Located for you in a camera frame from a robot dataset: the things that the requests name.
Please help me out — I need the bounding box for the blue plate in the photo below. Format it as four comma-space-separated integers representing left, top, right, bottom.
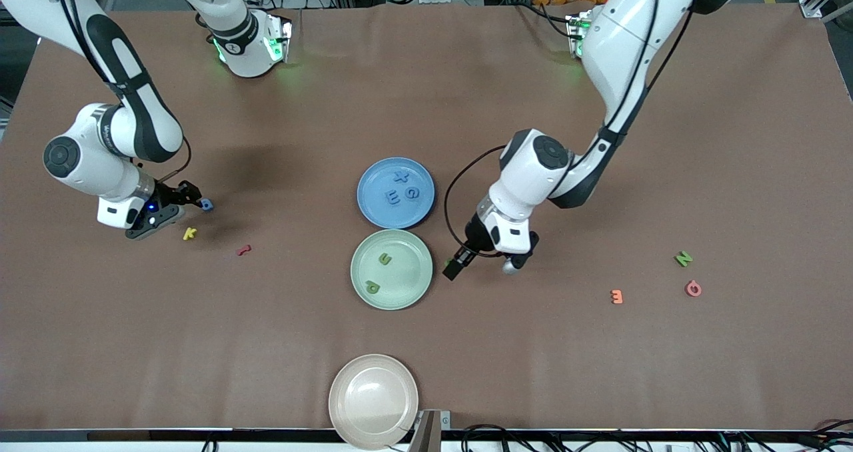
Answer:
357, 157, 436, 230

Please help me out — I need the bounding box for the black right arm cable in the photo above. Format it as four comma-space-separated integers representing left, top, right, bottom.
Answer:
52, 0, 193, 183

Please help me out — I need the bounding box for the black base power cable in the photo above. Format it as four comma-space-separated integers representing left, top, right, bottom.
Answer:
510, 0, 574, 36

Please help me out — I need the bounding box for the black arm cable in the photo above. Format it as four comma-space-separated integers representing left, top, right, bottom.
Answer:
52, 0, 193, 183
443, 0, 662, 246

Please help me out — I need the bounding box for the beige plate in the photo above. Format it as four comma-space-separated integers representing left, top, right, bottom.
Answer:
328, 353, 420, 451

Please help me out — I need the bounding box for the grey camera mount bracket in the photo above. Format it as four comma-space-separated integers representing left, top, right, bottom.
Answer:
408, 409, 452, 452

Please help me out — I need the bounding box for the green plate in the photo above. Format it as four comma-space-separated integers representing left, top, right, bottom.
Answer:
350, 229, 434, 311

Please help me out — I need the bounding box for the black cable bundle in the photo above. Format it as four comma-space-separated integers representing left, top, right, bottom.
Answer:
460, 424, 853, 452

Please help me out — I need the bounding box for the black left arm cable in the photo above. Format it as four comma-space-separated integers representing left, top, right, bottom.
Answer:
443, 0, 662, 246

